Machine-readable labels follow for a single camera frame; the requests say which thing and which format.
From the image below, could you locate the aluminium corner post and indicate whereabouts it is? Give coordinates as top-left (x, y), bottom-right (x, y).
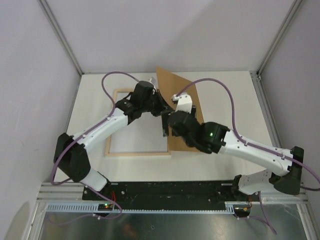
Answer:
top-left (37, 0), bottom-right (84, 76)
top-left (256, 0), bottom-right (305, 76)

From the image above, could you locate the left aluminium corner post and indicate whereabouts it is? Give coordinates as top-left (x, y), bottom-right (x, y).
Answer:
top-left (37, 0), bottom-right (84, 76)

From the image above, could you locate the white wooden picture frame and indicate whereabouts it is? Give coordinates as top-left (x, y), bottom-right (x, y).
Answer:
top-left (104, 87), bottom-right (173, 158)

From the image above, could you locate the grey slotted cable duct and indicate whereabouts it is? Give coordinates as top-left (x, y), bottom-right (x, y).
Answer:
top-left (44, 201), bottom-right (237, 215)

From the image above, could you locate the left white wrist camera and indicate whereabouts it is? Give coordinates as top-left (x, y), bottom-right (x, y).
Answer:
top-left (149, 77), bottom-right (157, 88)

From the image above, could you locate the brown cardboard backing board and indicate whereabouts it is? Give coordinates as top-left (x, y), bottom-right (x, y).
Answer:
top-left (155, 65), bottom-right (208, 153)

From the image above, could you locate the right aluminium corner post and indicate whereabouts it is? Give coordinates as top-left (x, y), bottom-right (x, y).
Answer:
top-left (256, 0), bottom-right (305, 76)

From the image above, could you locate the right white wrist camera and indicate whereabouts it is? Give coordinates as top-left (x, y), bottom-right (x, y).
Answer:
top-left (171, 92), bottom-right (193, 114)

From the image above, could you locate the aluminium front rail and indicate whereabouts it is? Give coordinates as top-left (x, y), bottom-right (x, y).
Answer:
top-left (36, 182), bottom-right (309, 204)

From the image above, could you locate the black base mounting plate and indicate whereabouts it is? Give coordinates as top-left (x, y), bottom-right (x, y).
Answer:
top-left (82, 181), bottom-right (261, 211)

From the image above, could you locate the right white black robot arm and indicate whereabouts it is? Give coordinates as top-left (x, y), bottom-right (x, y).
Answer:
top-left (162, 111), bottom-right (304, 201)

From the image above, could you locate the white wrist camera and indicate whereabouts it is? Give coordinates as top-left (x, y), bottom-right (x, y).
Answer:
top-left (171, 92), bottom-right (193, 114)
top-left (149, 77), bottom-right (157, 88)

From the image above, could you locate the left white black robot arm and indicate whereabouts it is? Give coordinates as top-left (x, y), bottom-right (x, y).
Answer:
top-left (53, 81), bottom-right (173, 200)

